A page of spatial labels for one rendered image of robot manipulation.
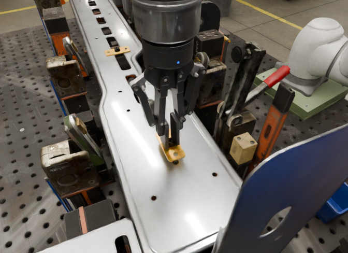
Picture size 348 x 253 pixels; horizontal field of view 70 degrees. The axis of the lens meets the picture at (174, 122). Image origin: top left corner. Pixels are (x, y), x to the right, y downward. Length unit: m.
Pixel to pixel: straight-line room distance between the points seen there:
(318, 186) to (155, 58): 0.25
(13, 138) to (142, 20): 0.90
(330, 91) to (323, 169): 1.11
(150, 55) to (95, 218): 0.31
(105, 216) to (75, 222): 0.05
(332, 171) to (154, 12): 0.24
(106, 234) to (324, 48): 0.97
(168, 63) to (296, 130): 0.83
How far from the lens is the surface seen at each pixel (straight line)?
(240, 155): 0.50
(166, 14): 0.31
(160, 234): 0.46
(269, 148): 0.49
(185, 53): 0.35
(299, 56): 1.15
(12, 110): 1.28
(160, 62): 0.35
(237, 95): 0.50
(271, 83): 0.55
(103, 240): 0.47
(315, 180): 0.19
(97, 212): 0.51
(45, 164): 0.53
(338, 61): 1.12
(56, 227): 0.85
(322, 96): 1.24
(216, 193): 0.49
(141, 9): 0.33
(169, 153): 0.51
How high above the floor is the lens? 1.43
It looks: 45 degrees down
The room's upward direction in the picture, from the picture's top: straight up
